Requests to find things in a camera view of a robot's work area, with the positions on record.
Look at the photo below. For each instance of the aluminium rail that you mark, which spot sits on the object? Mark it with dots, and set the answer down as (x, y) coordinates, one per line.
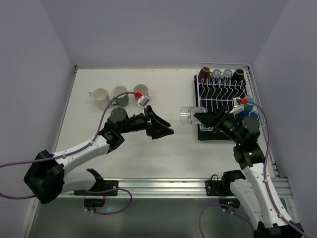
(140, 186)

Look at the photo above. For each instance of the brown mug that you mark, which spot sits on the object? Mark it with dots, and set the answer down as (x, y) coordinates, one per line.
(204, 73)

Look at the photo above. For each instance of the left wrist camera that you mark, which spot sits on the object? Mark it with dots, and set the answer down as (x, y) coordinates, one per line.
(143, 101)

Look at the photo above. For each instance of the dark blue mug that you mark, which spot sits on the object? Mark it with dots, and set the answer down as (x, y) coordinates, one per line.
(254, 114)

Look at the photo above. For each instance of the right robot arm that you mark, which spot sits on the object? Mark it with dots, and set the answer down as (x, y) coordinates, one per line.
(251, 184)

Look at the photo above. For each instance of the white mug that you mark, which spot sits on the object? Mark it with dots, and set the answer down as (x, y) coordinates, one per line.
(100, 97)

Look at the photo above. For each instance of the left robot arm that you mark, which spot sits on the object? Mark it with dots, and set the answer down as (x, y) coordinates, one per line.
(53, 174)

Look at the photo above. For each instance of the grey-blue mug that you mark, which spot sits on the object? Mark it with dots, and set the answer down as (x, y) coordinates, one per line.
(122, 98)

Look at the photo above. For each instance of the orange mug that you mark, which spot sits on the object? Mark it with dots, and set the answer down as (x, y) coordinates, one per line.
(139, 90)

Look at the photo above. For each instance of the white wire dish rack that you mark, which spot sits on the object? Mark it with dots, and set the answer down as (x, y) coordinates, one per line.
(248, 76)

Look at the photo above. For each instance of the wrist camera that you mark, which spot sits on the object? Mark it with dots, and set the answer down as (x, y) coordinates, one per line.
(143, 101)
(238, 106)

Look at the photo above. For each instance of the black mug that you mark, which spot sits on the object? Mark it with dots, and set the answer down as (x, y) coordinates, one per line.
(238, 75)

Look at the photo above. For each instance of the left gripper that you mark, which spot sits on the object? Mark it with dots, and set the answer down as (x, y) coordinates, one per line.
(149, 121)

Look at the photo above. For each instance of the black drip tray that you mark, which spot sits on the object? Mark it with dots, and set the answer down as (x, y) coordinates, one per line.
(210, 135)

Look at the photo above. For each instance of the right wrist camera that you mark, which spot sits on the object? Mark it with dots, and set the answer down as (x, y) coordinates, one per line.
(238, 106)

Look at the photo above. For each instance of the clear plastic glass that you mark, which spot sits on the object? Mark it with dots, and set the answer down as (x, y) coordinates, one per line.
(187, 114)

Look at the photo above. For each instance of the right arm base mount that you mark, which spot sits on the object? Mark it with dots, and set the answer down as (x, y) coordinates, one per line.
(220, 187)

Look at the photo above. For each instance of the clear glass left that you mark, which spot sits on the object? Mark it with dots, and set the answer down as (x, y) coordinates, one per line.
(216, 75)

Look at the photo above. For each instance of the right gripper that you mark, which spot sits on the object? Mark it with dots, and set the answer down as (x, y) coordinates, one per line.
(220, 118)

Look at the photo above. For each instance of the clear glass right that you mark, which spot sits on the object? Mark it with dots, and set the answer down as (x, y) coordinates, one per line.
(227, 74)

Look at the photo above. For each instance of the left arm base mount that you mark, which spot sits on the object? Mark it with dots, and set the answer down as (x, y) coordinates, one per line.
(99, 185)

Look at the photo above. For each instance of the light blue square mug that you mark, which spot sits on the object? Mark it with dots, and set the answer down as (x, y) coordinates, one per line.
(247, 103)

